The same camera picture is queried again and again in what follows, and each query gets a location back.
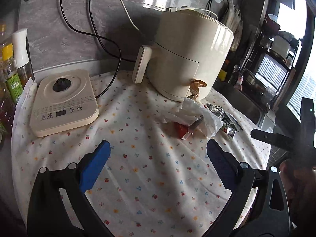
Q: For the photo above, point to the cooking oil bottle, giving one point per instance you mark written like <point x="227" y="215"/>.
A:
<point x="11" y="87"/>

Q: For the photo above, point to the white spray bottle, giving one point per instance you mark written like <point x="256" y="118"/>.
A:
<point x="23" y="63"/>

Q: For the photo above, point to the cream kettle base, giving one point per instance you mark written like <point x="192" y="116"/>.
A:
<point x="63" y="101"/>

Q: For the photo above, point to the white plastic wrapper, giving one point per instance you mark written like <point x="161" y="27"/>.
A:
<point x="196" y="117"/>

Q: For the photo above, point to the hanging cloth bags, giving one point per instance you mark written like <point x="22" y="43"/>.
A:
<point x="233" y="20"/>

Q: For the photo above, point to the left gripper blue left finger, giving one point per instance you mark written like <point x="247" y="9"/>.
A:
<point x="92" y="164"/>

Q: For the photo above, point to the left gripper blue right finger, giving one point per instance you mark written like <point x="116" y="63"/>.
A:
<point x="224" y="164"/>

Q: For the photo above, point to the small crumpled foil wrapper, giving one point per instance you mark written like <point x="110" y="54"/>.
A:
<point x="230" y="124"/>

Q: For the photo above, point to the black dish rack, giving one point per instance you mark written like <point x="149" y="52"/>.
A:
<point x="270" y="64"/>

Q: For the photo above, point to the stainless steel sink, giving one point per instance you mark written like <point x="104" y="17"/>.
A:
<point x="240" y="102"/>

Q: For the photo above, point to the red snack wrapper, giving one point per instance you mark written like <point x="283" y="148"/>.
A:
<point x="182" y="131"/>

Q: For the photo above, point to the yellow sponge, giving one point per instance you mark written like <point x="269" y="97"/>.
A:
<point x="222" y="75"/>

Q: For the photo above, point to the crumpled brown paper scrap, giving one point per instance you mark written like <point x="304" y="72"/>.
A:
<point x="194" y="89"/>

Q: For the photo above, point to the floral white tablecloth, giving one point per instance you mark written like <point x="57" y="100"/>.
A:
<point x="153" y="184"/>

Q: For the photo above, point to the person's right hand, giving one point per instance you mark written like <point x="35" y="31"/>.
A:
<point x="299" y="185"/>

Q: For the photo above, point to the cream air fryer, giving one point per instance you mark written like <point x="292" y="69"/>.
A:
<point x="190" y="46"/>

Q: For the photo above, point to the pink faucet attachment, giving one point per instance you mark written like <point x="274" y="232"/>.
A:
<point x="237" y="78"/>

